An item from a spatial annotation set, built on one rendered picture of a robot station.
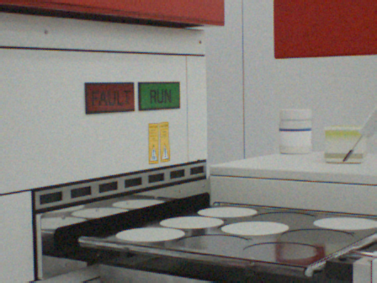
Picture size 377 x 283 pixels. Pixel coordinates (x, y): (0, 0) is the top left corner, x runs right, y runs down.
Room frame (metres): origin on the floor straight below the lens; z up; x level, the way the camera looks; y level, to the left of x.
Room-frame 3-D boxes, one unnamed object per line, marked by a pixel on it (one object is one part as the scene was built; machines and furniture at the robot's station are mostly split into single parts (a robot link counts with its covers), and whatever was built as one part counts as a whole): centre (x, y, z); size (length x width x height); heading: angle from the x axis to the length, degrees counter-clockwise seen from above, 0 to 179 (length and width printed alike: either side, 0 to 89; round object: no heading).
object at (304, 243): (1.10, -0.09, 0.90); 0.34 x 0.34 x 0.01; 55
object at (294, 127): (1.62, -0.23, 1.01); 0.07 x 0.07 x 0.10
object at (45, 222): (1.21, 0.09, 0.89); 0.44 x 0.02 x 0.10; 145
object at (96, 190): (1.21, 0.09, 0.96); 0.44 x 0.01 x 0.02; 145
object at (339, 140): (1.42, -0.30, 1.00); 0.07 x 0.07 x 0.07; 70
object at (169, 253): (0.95, 0.01, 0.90); 0.37 x 0.01 x 0.01; 55
